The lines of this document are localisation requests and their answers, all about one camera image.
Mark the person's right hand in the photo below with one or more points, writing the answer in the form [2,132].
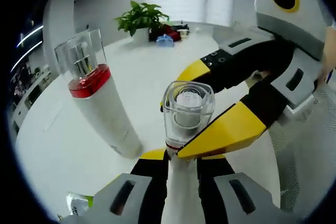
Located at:
[331,51]

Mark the dark red bag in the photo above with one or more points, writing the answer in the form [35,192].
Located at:
[168,31]

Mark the ceiling light strip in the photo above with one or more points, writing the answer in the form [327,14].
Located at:
[30,35]
[26,54]

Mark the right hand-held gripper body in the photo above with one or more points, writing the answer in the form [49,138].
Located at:
[288,24]

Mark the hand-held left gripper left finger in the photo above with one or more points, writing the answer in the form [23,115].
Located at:
[155,195]

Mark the tall red-banded skincare bottle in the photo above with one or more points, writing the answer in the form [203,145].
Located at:
[105,108]

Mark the small white object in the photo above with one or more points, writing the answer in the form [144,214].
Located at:
[184,32]

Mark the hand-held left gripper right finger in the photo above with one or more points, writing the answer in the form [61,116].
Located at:
[210,195]

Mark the green black skincare sachet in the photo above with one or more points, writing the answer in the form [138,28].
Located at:
[78,204]

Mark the green potted plant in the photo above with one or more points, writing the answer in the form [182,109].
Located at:
[141,14]

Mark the blue plastic container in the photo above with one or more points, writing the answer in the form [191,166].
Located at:
[165,41]

